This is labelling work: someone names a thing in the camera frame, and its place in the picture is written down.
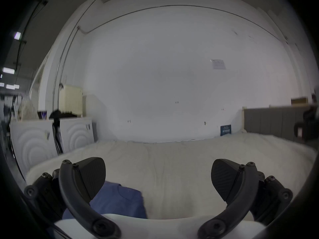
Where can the dark blue shirt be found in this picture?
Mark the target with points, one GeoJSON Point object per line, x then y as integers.
{"type": "Point", "coordinates": [119, 200]}

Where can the grey padded headboard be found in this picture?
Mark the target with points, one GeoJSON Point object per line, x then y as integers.
{"type": "Point", "coordinates": [269, 121]}

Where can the small blue sign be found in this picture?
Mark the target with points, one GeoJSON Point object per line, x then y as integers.
{"type": "Point", "coordinates": [225, 130]}

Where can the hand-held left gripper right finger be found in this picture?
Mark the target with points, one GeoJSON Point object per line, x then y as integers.
{"type": "Point", "coordinates": [239, 195]}

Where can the cream wall radiator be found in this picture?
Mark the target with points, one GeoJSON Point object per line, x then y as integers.
{"type": "Point", "coordinates": [71, 101]}

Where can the bed with white sheet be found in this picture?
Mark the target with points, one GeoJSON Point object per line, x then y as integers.
{"type": "Point", "coordinates": [174, 163]}

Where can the white paper sheet on wall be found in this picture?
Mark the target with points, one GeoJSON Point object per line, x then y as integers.
{"type": "Point", "coordinates": [218, 64]}

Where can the white washing machine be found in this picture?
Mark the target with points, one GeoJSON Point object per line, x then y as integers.
{"type": "Point", "coordinates": [32, 143]}
{"type": "Point", "coordinates": [74, 133]}

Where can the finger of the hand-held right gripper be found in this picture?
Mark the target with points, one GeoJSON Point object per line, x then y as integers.
{"type": "Point", "coordinates": [307, 131]}

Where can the brown carton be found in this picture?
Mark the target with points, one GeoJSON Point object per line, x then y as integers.
{"type": "Point", "coordinates": [299, 101]}

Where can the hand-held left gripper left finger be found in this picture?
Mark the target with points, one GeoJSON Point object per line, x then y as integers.
{"type": "Point", "coordinates": [74, 198]}

